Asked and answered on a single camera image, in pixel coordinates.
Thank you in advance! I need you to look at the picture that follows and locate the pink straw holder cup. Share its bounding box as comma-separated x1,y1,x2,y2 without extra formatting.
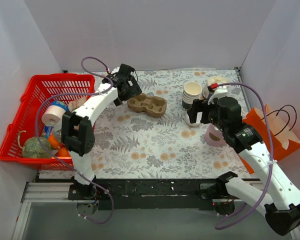
204,124,227,147

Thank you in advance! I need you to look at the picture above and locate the orange paper bag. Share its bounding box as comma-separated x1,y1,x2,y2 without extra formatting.
243,104,300,161

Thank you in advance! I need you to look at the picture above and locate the floral table mat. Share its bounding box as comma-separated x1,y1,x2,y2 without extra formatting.
38,69,260,180

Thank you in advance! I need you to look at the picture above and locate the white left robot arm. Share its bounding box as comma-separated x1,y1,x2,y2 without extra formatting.
61,63,142,200

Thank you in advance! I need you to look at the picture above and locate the beige patterned cup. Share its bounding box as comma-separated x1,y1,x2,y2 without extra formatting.
68,96,87,113

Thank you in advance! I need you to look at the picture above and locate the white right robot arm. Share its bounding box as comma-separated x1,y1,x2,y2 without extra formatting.
187,97,300,236

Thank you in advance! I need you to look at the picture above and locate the red plastic basket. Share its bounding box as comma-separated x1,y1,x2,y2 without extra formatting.
0,73,95,171

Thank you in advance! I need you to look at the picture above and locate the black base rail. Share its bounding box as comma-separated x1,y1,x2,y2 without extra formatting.
68,179,237,215

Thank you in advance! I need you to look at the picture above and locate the white tape roll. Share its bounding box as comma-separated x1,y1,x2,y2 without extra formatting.
41,105,66,127

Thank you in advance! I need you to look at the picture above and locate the brown cardboard cup carrier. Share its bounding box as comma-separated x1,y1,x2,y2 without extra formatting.
127,93,167,118

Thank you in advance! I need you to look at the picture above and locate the stack of paper cups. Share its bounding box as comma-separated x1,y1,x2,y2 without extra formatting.
181,81,202,127

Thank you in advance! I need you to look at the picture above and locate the wrapped toilet paper roll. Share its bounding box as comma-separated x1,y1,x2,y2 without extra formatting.
202,75,229,99

